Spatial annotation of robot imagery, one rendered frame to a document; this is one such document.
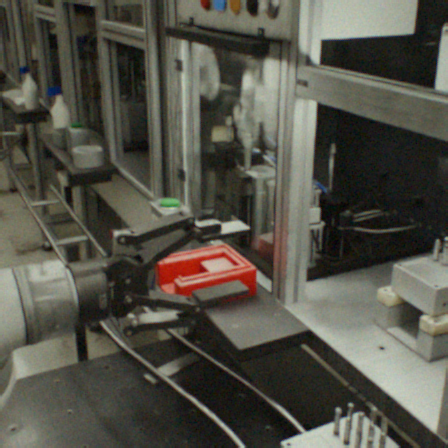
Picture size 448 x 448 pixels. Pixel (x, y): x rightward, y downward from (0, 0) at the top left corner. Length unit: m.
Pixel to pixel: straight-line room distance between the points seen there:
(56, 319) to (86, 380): 0.67
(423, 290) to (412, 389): 0.15
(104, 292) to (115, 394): 0.62
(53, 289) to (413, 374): 0.56
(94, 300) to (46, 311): 0.05
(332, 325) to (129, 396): 0.45
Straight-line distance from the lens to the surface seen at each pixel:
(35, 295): 0.69
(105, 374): 1.38
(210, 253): 1.21
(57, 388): 1.36
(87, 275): 0.71
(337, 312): 1.13
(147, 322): 0.78
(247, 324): 1.08
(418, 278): 1.02
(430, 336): 1.02
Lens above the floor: 1.47
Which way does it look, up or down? 23 degrees down
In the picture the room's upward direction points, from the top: straight up
